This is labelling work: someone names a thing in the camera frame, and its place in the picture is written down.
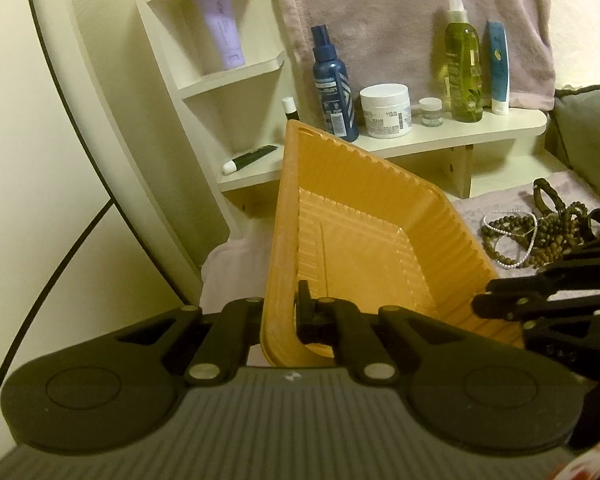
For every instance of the green olive spray bottle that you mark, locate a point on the green olive spray bottle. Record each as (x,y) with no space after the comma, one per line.
(462,49)

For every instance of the black strap band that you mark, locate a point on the black strap band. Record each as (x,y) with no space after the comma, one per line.
(541,188)

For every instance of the cream corner shelf unit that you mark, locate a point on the cream corner shelf unit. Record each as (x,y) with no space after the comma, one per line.
(226,113)

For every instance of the blue spray bottle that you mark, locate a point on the blue spray bottle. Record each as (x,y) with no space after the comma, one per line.
(333,87)

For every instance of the grey cushion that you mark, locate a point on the grey cushion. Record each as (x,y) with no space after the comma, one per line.
(573,133)

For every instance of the lavender tube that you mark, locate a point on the lavender tube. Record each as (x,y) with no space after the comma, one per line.
(221,23)

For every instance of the small black white bottle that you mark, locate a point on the small black white bottle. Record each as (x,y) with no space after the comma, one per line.
(290,108)

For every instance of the orange plastic tray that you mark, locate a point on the orange plastic tray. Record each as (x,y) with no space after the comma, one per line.
(357,227)

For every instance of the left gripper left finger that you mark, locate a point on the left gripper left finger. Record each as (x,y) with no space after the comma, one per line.
(226,344)

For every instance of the mauve hanging towel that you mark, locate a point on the mauve hanging towel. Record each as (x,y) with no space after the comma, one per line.
(403,41)

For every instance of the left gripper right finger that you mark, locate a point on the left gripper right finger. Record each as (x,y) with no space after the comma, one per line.
(340,324)

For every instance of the small green jar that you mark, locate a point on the small green jar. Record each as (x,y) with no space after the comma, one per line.
(431,110)

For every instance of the mauve fleece mat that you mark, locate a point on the mauve fleece mat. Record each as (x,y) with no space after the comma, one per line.
(239,268)

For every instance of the blue white tube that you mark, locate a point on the blue white tube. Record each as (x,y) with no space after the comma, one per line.
(499,67)

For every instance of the dark green lying tube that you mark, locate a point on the dark green lying tube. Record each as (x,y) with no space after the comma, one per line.
(241,161)

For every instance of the white cream jar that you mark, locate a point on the white cream jar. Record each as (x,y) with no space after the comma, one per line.
(387,110)

